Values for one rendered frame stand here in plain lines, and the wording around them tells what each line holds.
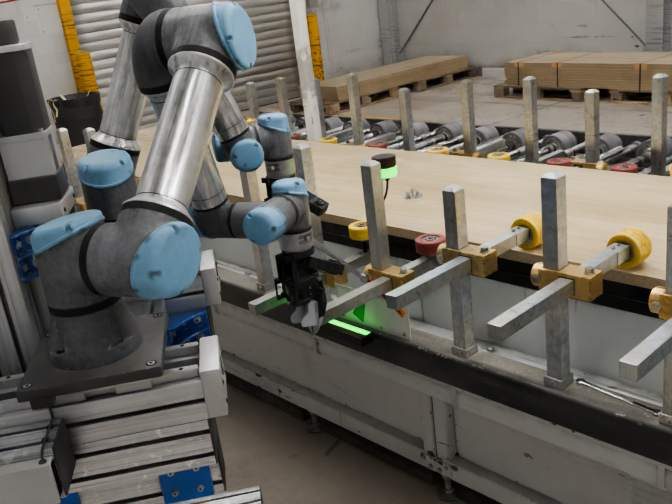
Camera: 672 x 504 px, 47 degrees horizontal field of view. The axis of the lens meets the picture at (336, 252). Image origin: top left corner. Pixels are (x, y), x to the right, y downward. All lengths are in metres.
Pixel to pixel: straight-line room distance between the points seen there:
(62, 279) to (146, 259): 0.17
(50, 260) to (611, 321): 1.21
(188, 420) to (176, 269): 0.29
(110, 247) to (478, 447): 1.46
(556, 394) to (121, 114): 1.14
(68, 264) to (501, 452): 1.45
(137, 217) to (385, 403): 1.53
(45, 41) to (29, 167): 8.13
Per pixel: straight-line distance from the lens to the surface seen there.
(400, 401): 2.50
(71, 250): 1.23
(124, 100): 1.84
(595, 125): 2.75
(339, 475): 2.69
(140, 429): 1.35
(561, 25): 10.31
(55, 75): 9.62
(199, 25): 1.35
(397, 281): 1.88
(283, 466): 2.78
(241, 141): 1.74
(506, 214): 2.17
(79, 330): 1.28
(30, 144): 1.48
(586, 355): 1.92
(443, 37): 11.58
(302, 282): 1.67
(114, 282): 1.19
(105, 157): 1.76
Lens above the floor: 1.58
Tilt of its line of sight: 20 degrees down
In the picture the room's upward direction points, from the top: 7 degrees counter-clockwise
